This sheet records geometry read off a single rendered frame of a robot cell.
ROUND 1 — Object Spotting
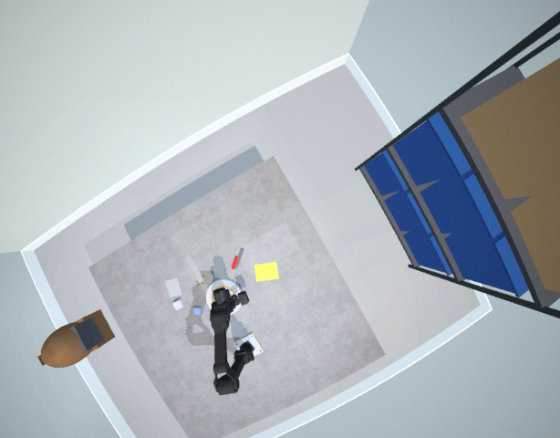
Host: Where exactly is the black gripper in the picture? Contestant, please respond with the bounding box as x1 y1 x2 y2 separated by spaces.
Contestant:
212 290 250 312

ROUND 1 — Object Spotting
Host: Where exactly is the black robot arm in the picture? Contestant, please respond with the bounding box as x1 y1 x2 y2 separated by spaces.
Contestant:
210 287 255 395

